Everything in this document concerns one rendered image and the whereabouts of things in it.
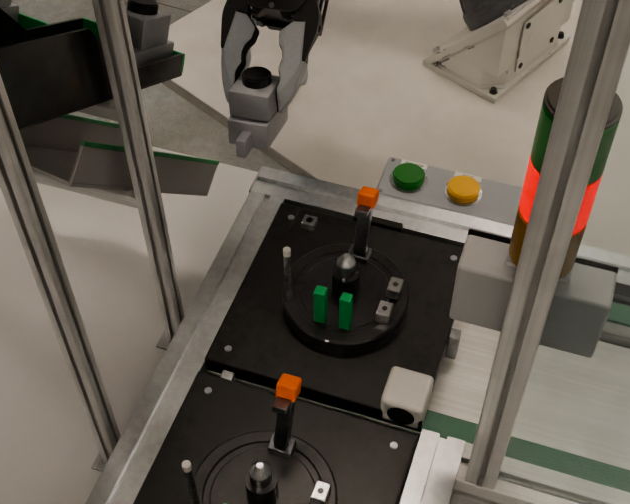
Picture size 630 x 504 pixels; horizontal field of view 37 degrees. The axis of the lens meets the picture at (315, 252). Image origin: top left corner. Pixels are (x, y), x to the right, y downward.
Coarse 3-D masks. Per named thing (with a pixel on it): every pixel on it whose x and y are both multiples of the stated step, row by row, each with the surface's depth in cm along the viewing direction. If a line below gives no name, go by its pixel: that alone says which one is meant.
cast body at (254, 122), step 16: (240, 80) 97; (256, 80) 95; (272, 80) 97; (240, 96) 95; (256, 96) 95; (272, 96) 96; (240, 112) 97; (256, 112) 96; (272, 112) 97; (240, 128) 97; (256, 128) 96; (272, 128) 98; (240, 144) 96; (256, 144) 98
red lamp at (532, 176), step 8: (528, 168) 66; (528, 176) 66; (536, 176) 65; (528, 184) 66; (536, 184) 65; (528, 192) 66; (520, 200) 69; (528, 200) 67; (520, 208) 69; (528, 208) 67; (528, 216) 68
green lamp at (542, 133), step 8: (544, 112) 61; (544, 120) 61; (552, 120) 61; (536, 128) 64; (544, 128) 62; (536, 136) 63; (544, 136) 62; (536, 144) 63; (544, 144) 62; (536, 152) 64; (544, 152) 63; (536, 160) 64; (536, 168) 64
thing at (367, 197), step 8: (360, 192) 103; (368, 192) 103; (376, 192) 103; (360, 200) 103; (368, 200) 103; (376, 200) 104; (360, 208) 102; (368, 208) 103; (360, 216) 104; (368, 216) 104; (360, 224) 105; (368, 224) 105; (360, 232) 105; (368, 232) 106; (360, 240) 106; (360, 248) 106
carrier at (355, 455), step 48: (192, 384) 100; (240, 384) 99; (192, 432) 96; (240, 432) 96; (336, 432) 96; (384, 432) 96; (144, 480) 93; (192, 480) 84; (240, 480) 90; (288, 480) 90; (336, 480) 92; (384, 480) 92
